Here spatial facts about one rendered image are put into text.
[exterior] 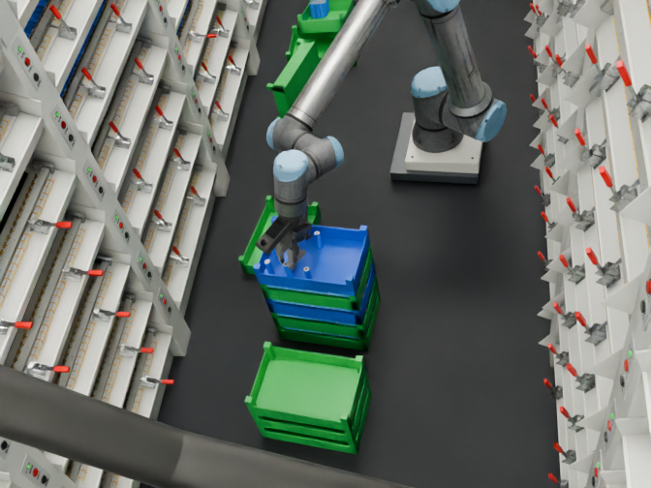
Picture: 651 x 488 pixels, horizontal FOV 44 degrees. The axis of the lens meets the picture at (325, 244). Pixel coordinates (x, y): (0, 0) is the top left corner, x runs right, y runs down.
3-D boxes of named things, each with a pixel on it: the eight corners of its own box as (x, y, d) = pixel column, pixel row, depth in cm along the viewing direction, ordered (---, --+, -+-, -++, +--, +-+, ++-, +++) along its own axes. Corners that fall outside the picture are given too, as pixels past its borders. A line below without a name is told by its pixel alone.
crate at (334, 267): (370, 241, 242) (367, 225, 236) (355, 296, 231) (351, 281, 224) (277, 231, 250) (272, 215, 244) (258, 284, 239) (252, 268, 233)
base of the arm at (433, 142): (465, 116, 298) (463, 96, 291) (462, 152, 287) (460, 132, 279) (415, 118, 303) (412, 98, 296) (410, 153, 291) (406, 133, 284)
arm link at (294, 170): (317, 158, 210) (290, 173, 205) (316, 195, 219) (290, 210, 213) (293, 142, 215) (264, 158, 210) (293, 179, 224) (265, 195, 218)
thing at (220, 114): (247, 56, 341) (252, 32, 330) (219, 161, 305) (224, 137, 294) (201, 45, 339) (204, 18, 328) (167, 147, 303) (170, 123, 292)
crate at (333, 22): (311, 13, 370) (309, -5, 365) (355, 10, 366) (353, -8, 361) (298, 34, 345) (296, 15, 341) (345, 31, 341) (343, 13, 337)
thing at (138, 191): (184, 104, 270) (188, 74, 259) (138, 246, 234) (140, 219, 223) (125, 88, 267) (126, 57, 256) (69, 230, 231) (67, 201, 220)
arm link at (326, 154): (318, 126, 224) (286, 143, 217) (348, 141, 218) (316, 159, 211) (319, 154, 230) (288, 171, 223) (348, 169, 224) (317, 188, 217)
